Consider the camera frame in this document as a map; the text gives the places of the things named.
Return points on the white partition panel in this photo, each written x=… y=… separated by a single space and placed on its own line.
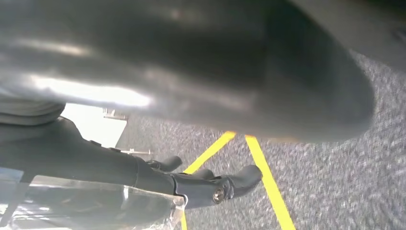
x=92 y=127

